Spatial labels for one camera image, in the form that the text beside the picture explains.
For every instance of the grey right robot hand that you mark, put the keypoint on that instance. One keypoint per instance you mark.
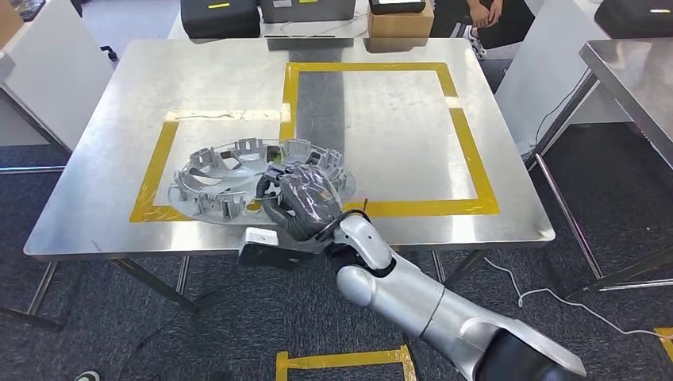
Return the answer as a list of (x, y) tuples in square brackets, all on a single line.
[(310, 194)]

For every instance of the person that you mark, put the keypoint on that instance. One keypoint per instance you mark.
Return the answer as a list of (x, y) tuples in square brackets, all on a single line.
[(504, 31)]

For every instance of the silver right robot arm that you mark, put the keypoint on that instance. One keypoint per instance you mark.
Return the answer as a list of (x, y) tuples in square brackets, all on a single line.
[(399, 284)]

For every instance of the grey equipment case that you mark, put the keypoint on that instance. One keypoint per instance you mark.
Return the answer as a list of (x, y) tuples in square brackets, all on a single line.
[(310, 10)]

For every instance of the silver plastic wheel hubcap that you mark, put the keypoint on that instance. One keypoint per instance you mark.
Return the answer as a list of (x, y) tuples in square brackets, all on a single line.
[(215, 181)]

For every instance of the black equipment case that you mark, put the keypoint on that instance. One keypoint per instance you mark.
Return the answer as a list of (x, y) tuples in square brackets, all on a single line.
[(636, 18), (221, 18)]

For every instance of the black flat device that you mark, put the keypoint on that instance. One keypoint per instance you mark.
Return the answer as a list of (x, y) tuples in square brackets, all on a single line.
[(397, 6)]

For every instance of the white board panel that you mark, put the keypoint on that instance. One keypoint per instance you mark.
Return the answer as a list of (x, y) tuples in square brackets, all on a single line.
[(52, 79), (541, 79)]

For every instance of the brown cardboard box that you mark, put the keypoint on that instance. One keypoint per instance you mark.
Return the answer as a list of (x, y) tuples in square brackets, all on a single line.
[(399, 26)]

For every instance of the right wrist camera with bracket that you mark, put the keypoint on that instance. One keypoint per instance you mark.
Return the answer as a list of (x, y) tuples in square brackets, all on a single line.
[(263, 252)]

